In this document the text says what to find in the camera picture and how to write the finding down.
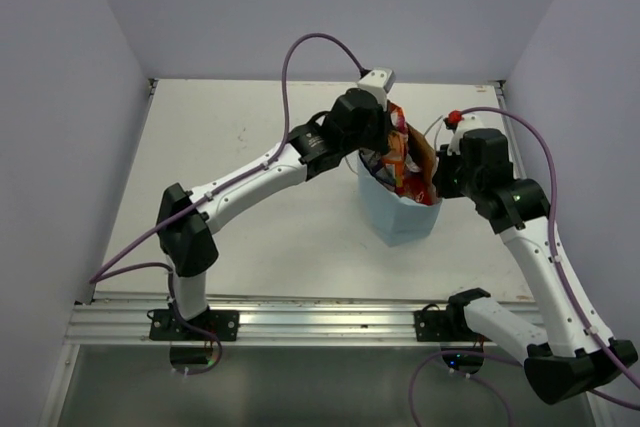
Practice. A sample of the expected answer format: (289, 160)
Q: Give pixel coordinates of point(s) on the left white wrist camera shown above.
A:
(378, 82)

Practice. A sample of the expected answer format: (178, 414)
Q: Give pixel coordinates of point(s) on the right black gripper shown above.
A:
(445, 160)

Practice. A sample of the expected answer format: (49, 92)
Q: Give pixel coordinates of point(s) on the orange snack packet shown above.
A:
(403, 166)

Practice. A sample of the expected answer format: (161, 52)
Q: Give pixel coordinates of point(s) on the aluminium mounting rail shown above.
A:
(115, 318)

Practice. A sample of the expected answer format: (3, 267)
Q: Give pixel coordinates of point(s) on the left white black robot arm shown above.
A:
(189, 219)

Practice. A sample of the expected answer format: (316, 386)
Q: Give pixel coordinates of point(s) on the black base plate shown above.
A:
(433, 324)
(224, 324)

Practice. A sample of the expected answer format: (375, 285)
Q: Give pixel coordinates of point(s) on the purple snack packet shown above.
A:
(374, 164)

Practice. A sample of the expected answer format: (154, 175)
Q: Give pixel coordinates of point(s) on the yellow Kettle chips bag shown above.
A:
(423, 155)

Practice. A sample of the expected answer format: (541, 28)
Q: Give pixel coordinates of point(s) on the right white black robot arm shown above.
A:
(574, 351)

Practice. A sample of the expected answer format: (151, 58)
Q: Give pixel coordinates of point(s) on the light blue paper bag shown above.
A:
(395, 220)

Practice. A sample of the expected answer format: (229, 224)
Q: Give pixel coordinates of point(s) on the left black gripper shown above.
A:
(381, 143)

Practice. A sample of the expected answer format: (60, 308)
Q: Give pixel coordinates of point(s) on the red emergency knob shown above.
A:
(453, 119)

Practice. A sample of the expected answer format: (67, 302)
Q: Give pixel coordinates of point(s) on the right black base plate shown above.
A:
(433, 324)

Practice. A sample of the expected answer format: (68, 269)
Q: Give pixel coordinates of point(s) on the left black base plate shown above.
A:
(224, 324)

